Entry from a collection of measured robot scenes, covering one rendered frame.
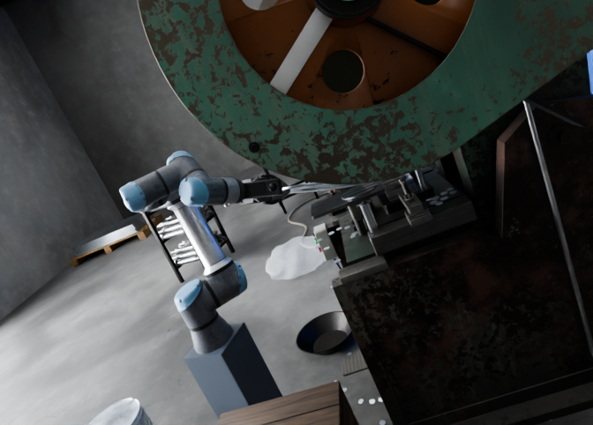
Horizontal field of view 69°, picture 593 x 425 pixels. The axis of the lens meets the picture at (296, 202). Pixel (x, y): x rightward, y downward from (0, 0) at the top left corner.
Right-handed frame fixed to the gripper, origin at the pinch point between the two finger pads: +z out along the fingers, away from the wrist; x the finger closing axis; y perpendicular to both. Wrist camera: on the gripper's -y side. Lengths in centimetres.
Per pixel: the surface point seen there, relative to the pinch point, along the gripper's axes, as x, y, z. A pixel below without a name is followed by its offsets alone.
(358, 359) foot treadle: 64, 8, 36
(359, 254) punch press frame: 22.2, -15.8, 11.6
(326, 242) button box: 19.6, 16.8, 34.5
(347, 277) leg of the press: 27.6, -17.9, 1.9
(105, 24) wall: -368, 629, 222
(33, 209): -50, 620, 90
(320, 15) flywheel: -30, -43, -29
